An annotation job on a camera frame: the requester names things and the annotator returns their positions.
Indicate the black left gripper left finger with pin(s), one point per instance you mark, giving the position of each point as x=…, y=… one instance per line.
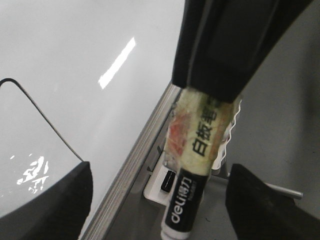
x=59, y=213

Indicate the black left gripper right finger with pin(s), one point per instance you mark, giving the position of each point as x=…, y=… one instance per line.
x=257, y=212

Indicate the white black whiteboard marker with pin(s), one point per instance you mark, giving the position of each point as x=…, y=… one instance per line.
x=194, y=137

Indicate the white glossy whiteboard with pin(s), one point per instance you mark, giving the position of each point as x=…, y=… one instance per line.
x=84, y=81

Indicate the grey metal stand leg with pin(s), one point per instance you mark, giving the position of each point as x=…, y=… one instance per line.
x=281, y=190

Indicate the black capped marker upper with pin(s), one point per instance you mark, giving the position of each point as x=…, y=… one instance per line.
x=168, y=181

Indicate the white plastic marker tray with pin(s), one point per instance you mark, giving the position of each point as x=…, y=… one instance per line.
x=152, y=190

